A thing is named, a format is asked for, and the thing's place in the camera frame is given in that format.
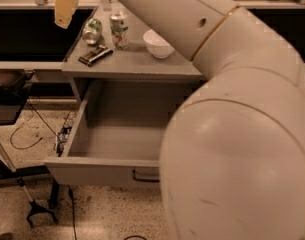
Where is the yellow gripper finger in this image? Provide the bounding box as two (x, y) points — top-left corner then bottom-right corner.
(54, 0), (78, 29)

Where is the green soda can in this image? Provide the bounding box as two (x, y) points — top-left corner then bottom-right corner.
(82, 18), (102, 45)

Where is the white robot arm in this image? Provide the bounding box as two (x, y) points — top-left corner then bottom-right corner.
(118, 0), (305, 240)

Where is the white green upright can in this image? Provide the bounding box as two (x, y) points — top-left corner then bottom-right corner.
(109, 11), (129, 49)

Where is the grey cabinet with top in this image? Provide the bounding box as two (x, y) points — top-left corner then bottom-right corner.
(62, 3), (204, 101)

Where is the open grey top drawer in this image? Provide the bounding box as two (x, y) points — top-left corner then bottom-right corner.
(45, 80), (184, 187)

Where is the dark tray on stand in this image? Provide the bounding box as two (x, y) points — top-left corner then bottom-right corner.
(0, 70), (34, 126)

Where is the white ceramic bowl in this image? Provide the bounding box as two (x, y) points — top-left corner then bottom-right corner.
(143, 29), (174, 59)

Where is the power strip on floor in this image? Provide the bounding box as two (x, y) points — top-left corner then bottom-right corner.
(55, 113), (74, 156)

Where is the black tripod stand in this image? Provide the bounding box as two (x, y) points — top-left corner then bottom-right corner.
(0, 142), (58, 228)

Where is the black floor cable left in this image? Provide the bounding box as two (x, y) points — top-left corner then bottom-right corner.
(8, 102), (60, 152)

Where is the black drawer handle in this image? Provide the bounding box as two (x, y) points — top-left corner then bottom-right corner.
(131, 170), (160, 183)

